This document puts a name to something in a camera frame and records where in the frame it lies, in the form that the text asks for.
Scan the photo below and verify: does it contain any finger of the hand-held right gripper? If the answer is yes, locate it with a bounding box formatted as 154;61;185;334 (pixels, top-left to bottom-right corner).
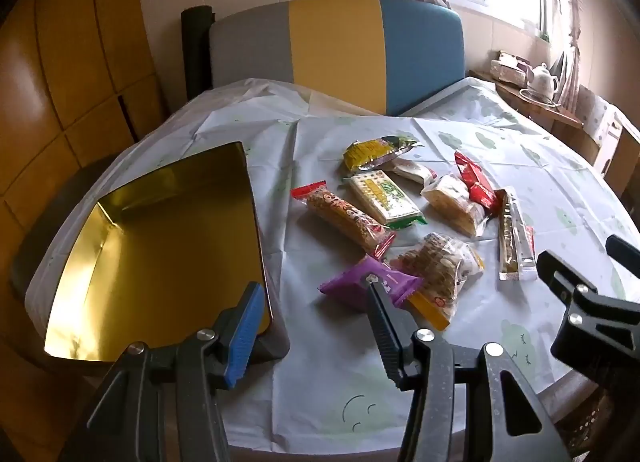
605;234;640;263
537;250;599;311

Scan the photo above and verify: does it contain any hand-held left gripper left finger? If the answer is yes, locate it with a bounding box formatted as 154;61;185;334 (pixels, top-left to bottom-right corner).
60;282;266;462

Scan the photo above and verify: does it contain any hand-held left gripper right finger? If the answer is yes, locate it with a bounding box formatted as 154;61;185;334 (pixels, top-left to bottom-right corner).
365;274;573;462

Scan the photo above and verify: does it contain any purple snack packet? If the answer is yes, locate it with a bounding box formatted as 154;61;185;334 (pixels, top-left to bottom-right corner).
319;257;425;311

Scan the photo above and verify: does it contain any clear orange nut packet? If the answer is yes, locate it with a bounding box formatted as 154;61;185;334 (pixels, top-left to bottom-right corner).
395;233;485;331

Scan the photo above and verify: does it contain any red patterned candy packet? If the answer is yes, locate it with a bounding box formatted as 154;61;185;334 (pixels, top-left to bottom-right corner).
467;177;501;207

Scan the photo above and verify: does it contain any red orange biscuit packet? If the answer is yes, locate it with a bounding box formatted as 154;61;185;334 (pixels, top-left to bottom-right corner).
291;182;397;260

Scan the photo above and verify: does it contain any gold tin box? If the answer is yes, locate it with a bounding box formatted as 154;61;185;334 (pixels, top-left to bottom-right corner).
44;141;291;377

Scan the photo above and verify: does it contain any clear bread packet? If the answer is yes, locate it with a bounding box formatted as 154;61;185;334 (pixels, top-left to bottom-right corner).
421;174;488;237

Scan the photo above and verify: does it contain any green white cracker packet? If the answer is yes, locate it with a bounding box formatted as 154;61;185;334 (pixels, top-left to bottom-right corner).
344;169;428;229

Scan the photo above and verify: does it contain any plain red snack packet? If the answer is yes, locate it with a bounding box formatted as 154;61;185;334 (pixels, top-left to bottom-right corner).
454;152;483;183

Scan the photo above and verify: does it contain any white pink cake packet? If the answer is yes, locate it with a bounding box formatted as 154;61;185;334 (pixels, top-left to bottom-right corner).
390;158;438;186

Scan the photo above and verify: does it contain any yellow green noodle packet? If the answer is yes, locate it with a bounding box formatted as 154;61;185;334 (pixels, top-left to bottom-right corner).
342;136;426;173

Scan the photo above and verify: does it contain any wooden side table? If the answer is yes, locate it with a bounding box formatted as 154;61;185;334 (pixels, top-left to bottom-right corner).
470;69;601;163

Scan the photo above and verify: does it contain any white teapot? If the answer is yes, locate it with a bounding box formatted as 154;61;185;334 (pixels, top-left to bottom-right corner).
531;63;561;100

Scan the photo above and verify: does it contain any tissue box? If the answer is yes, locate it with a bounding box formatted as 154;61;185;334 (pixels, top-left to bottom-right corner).
490;54;531;85

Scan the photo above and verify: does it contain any dark chair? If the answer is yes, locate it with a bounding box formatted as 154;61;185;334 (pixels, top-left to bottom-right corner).
10;157;121;297

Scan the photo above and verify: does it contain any grey yellow blue sofa backrest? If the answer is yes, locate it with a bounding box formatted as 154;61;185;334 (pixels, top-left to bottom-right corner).
209;0;466;117

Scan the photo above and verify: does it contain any black rolled mat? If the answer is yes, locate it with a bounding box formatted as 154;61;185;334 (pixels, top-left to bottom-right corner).
181;6;217;101

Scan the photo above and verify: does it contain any wooden wardrobe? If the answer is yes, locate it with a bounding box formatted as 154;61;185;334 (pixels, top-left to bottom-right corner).
0;0;168;462

